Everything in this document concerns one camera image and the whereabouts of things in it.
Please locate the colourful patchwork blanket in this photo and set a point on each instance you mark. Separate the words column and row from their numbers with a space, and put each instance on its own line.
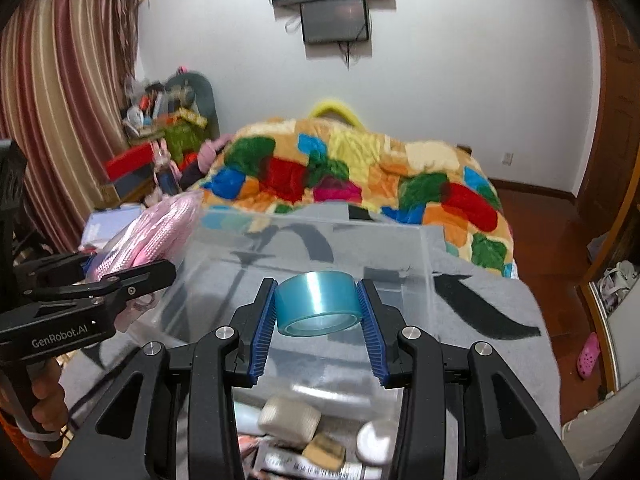
column 282, row 165

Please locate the pink plush bunny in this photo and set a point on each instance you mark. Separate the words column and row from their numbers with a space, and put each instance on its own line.
column 166, row 172

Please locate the blue tape roll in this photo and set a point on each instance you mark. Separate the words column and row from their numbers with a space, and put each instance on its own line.
column 316, row 304

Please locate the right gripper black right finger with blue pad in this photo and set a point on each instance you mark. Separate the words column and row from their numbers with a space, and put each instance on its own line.
column 502, row 434

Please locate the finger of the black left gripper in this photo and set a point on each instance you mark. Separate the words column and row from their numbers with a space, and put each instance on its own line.
column 135, row 277

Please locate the tan sponge block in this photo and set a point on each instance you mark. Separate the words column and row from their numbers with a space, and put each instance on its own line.
column 325, row 452

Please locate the clear plastic storage box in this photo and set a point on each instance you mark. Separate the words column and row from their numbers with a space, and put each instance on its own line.
column 317, row 353

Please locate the white printed tube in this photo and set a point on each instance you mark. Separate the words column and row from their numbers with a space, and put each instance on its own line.
column 297, row 466

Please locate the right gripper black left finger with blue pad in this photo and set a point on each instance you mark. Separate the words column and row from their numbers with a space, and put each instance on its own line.
column 132, row 431

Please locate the red box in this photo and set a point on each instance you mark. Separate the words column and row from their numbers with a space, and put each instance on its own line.
column 132, row 159

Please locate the white round lid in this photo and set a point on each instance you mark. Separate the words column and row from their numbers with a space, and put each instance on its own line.
column 375, row 442

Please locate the pink croc shoe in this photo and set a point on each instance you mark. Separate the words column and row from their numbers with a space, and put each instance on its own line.
column 588, row 357

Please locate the small dark wall monitor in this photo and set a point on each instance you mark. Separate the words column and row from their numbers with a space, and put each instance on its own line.
column 334, row 21

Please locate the yellow curved pillow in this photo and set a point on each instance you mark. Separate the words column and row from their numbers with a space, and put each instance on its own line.
column 336, row 108

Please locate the person's left hand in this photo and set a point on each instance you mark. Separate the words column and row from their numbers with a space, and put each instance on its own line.
column 50, row 411

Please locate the green bag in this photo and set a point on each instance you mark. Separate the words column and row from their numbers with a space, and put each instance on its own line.
column 183, row 137

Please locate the red striped curtain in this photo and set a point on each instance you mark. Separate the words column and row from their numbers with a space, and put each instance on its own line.
column 64, row 66

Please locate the orange sleeve forearm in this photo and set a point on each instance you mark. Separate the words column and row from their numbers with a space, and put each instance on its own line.
column 43, row 466

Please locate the blue notebook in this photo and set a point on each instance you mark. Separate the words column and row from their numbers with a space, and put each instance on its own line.
column 103, row 225

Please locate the grey black patterned bedspread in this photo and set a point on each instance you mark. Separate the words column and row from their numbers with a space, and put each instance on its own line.
column 470, row 304

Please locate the grey green plush toy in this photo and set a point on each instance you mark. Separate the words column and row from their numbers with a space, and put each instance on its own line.
column 203, row 98

